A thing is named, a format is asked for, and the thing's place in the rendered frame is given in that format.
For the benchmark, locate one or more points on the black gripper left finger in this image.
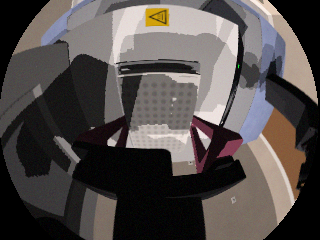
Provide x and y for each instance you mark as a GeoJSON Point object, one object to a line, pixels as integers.
{"type": "Point", "coordinates": [101, 134]}

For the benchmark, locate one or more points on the black and white benchtop lab instrument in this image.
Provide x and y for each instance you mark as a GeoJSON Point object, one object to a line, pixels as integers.
{"type": "Point", "coordinates": [76, 89]}

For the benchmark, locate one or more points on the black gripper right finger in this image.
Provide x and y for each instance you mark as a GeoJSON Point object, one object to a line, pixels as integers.
{"type": "Point", "coordinates": [224, 143]}

